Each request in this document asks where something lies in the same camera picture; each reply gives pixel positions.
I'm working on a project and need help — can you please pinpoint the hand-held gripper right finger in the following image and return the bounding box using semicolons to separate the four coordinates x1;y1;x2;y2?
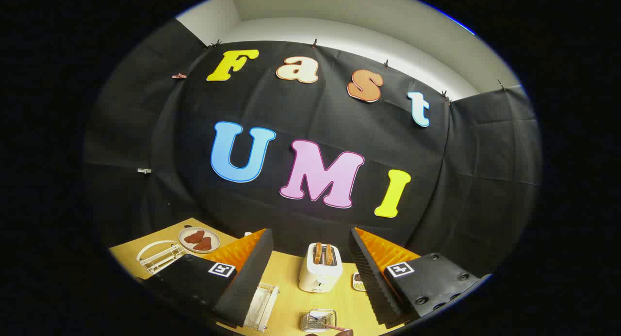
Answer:
349;227;492;326

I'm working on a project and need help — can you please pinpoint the white toaster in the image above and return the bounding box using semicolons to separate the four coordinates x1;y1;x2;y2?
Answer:
298;243;343;294

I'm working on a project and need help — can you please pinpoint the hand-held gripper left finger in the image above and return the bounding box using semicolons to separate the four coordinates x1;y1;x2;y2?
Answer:
143;228;274;328

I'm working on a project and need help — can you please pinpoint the white dish rack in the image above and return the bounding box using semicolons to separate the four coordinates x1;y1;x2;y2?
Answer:
136;239;280;333

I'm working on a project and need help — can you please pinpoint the small grey plate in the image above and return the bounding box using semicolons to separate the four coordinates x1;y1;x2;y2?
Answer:
178;226;222;255

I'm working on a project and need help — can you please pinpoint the metal wire basket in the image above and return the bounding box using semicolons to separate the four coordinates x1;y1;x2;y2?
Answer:
300;308;338;333

